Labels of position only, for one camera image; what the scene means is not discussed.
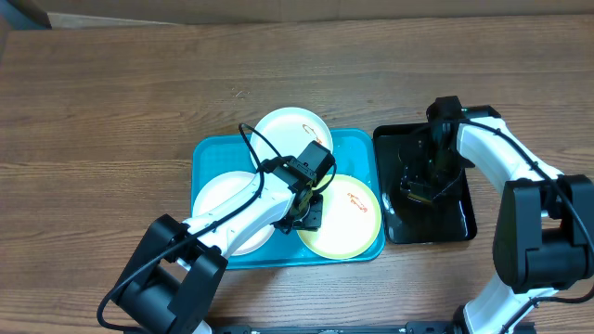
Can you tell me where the green yellow sponge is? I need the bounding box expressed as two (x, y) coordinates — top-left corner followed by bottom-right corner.
(407, 192), (433, 204)

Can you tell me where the yellow-green rimmed plate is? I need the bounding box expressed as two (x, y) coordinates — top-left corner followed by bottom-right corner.
(298, 174), (381, 260)

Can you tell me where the white plate with sauce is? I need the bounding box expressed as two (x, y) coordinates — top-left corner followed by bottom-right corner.
(255, 107), (333, 158)

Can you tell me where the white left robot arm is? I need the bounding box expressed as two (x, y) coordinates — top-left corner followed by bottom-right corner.
(97, 156), (335, 333)

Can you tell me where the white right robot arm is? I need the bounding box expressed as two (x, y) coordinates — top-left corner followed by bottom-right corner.
(399, 116), (593, 333)

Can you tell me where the black water tray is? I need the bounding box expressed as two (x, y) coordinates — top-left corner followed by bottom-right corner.
(373, 123), (477, 244)

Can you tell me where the blue plastic tray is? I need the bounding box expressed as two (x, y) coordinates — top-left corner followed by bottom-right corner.
(191, 128), (381, 270)

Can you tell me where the pink rimmed white plate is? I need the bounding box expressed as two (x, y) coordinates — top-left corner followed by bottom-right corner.
(192, 171), (274, 256)

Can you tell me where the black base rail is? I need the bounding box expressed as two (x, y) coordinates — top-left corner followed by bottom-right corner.
(213, 321), (463, 334)

